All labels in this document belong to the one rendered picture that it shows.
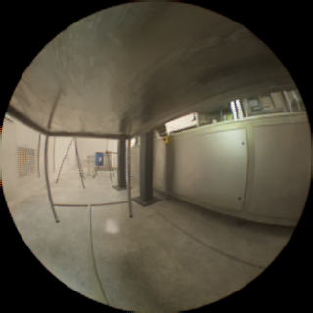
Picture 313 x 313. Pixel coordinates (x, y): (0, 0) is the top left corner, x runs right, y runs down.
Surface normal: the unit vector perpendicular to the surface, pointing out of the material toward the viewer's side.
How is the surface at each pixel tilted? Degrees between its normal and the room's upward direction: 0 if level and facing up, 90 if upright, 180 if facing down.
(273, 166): 90
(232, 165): 90
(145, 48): 180
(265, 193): 90
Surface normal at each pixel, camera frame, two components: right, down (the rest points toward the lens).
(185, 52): -0.01, 1.00
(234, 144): -0.84, -0.02
